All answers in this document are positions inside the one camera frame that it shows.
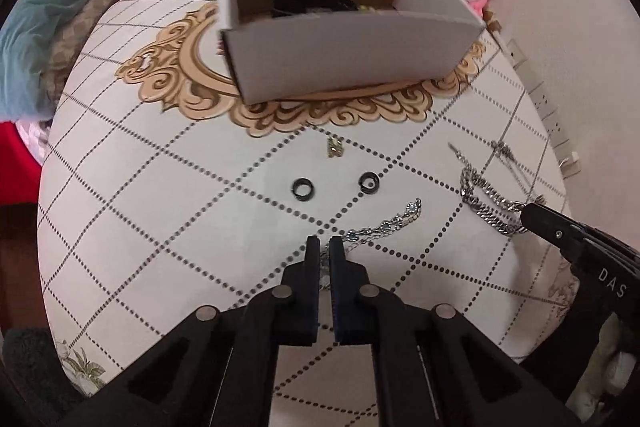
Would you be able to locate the black ring left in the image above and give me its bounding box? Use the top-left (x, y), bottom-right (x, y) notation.
top-left (292, 176), bottom-right (315, 200)

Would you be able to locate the white cardboard box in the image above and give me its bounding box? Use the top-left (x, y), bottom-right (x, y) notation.
top-left (220, 0), bottom-right (485, 104)

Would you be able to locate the silver pendant necklace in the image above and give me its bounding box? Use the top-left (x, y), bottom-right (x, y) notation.
top-left (489, 138), bottom-right (549, 208)

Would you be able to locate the black ring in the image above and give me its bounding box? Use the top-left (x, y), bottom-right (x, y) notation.
top-left (292, 176), bottom-right (315, 200)
top-left (358, 171), bottom-right (381, 195)

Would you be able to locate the silver crystal chain bracelet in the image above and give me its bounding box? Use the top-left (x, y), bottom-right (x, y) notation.
top-left (319, 197), bottom-right (424, 260)

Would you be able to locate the thick silver chain bracelet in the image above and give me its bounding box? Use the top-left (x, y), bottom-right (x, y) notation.
top-left (447, 141), bottom-right (532, 238)

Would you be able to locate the white power strip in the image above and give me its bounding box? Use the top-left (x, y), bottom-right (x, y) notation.
top-left (506, 39), bottom-right (582, 180)

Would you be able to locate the black fuzzy seat cover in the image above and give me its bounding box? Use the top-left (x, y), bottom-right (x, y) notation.
top-left (2, 329), bottom-right (85, 426)

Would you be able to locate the black ring right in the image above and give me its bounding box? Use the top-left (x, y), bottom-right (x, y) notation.
top-left (358, 171), bottom-right (381, 195)

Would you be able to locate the red bed sheet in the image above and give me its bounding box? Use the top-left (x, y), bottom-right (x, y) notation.
top-left (0, 122), bottom-right (41, 206)

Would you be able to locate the patterned white tablecloth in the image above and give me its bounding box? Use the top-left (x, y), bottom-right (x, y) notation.
top-left (38, 0), bottom-right (578, 395)

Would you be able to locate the black bangle bracelet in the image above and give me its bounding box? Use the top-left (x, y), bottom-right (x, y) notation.
top-left (271, 0), bottom-right (362, 20)

